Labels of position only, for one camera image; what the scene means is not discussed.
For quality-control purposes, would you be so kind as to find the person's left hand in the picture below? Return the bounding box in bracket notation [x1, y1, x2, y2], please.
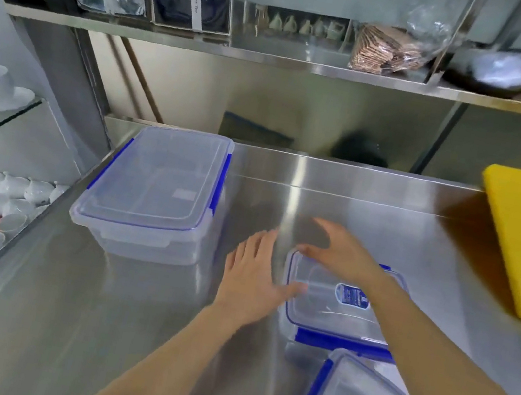
[210, 222, 317, 338]

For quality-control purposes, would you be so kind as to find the person's right hand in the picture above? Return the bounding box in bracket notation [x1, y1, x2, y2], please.
[291, 215, 387, 292]

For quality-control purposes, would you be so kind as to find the small labelled clear plastic container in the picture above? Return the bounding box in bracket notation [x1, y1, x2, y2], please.
[271, 247, 415, 366]

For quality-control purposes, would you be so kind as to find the person's left forearm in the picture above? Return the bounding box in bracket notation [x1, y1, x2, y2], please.
[82, 280, 263, 395]

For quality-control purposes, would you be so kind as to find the large clear blue-clip container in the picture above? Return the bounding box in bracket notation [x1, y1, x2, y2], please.
[63, 111, 237, 275]

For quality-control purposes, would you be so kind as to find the stainless steel shelf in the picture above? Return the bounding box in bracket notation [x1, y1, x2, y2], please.
[0, 0, 521, 194]

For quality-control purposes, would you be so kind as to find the clear bag of brown wafers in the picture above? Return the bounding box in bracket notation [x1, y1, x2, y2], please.
[347, 0, 459, 86]

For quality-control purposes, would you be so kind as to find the row of small white jugs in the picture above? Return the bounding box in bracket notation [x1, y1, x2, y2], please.
[249, 3, 349, 45]

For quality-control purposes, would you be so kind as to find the black pan in plastic wrap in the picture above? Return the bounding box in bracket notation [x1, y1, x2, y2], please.
[442, 38, 521, 100]

